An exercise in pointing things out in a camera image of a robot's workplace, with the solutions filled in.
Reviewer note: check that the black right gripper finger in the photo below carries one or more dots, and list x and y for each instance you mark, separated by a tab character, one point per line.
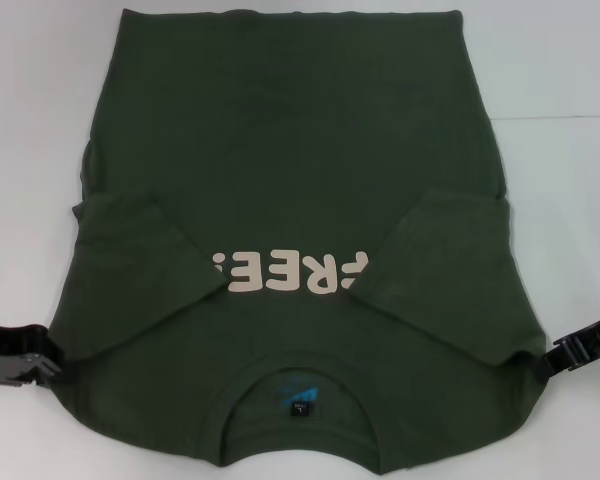
562	370
590	340

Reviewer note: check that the dark green printed t-shirt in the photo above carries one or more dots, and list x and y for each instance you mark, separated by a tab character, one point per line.
300	150

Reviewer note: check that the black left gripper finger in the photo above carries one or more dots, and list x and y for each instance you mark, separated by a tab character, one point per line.
15	370
15	340

